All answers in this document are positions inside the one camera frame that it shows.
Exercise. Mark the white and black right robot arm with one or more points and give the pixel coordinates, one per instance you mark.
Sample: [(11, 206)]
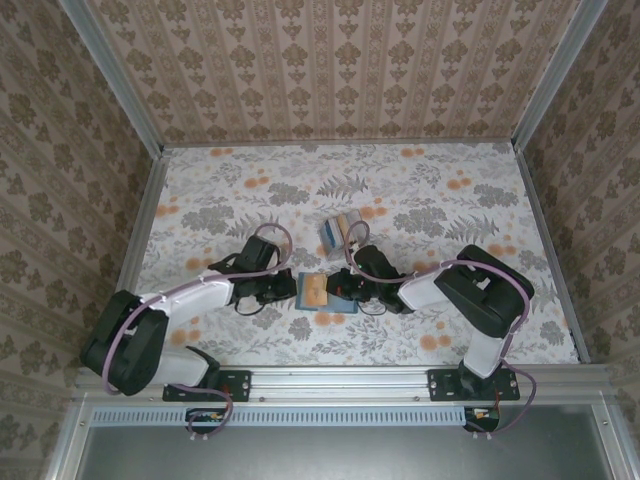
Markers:
[(422, 292)]

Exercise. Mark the clear plastic card box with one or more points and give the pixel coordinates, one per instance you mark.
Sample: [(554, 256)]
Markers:
[(345, 245)]

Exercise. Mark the aluminium corner post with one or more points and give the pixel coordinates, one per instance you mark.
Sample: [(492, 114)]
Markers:
[(555, 80), (115, 80)]

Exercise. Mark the grey metal sheet panel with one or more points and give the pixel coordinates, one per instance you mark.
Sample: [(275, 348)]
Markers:
[(340, 455)]

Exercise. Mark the tan credit card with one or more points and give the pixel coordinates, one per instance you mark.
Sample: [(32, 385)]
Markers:
[(346, 224)]

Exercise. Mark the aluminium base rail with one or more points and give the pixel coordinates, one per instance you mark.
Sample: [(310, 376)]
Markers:
[(340, 382)]

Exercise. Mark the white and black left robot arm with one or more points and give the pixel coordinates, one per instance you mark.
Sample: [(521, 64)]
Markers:
[(195, 295)]

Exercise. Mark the blue credit card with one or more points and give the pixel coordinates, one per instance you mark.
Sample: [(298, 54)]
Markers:
[(331, 235)]

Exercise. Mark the floral table cover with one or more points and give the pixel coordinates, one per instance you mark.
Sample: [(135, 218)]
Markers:
[(390, 340)]

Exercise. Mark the aluminium table side rail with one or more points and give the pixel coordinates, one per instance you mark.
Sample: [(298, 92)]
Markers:
[(137, 240), (545, 235)]

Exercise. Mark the blue card holder wallet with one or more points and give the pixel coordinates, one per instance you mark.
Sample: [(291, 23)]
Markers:
[(345, 306)]

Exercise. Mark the orange credit card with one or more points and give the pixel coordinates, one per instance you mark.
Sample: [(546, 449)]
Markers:
[(314, 292)]

